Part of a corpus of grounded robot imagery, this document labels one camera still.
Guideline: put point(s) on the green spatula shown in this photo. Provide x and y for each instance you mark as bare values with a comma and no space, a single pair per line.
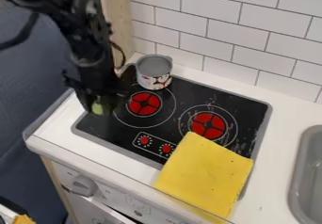
97,108

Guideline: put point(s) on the yellow cloth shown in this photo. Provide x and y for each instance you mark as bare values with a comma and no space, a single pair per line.
203,174

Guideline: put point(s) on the wooden board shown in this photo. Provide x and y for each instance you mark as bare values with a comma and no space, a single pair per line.
118,17

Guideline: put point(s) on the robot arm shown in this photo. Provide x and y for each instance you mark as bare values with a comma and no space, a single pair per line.
79,17

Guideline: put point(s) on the silver pot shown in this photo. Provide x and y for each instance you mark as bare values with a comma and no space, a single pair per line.
154,72

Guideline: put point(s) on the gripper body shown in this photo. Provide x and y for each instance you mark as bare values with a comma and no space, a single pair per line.
95,78

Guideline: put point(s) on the toy stove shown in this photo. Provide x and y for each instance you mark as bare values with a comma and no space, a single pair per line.
180,108

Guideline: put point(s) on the toy sink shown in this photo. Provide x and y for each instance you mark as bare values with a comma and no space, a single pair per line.
308,177

